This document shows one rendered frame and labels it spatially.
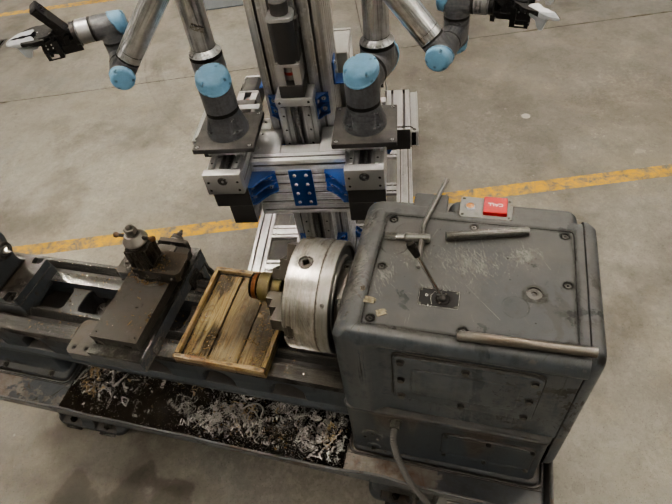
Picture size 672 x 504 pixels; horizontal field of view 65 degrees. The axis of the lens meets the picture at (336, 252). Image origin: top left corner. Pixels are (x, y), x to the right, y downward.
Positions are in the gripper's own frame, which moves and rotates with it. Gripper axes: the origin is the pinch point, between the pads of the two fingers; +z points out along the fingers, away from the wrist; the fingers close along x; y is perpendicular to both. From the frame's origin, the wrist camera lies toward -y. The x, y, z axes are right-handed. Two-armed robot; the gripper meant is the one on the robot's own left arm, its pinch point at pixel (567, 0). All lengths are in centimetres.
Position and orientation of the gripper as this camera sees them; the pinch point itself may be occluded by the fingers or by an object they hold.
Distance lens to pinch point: 167.9
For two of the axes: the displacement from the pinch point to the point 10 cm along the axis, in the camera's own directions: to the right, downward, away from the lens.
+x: -4.1, 7.9, -4.5
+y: 1.6, 5.5, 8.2
